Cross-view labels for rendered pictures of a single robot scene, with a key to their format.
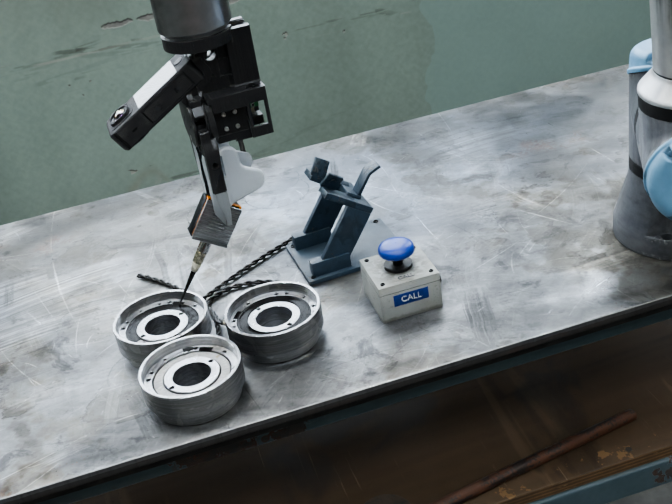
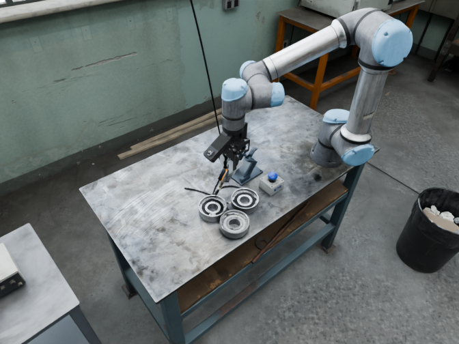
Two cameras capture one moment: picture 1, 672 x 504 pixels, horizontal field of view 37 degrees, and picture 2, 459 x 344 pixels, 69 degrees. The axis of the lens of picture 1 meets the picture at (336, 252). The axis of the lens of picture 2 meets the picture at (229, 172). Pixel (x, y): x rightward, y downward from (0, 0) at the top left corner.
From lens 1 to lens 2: 0.68 m
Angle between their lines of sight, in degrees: 27
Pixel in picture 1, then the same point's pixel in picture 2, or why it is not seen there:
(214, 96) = (238, 144)
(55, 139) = (54, 113)
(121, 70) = (79, 86)
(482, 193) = (270, 147)
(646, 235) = (325, 162)
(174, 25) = (233, 127)
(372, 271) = (266, 182)
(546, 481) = (297, 224)
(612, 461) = (310, 216)
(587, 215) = (302, 153)
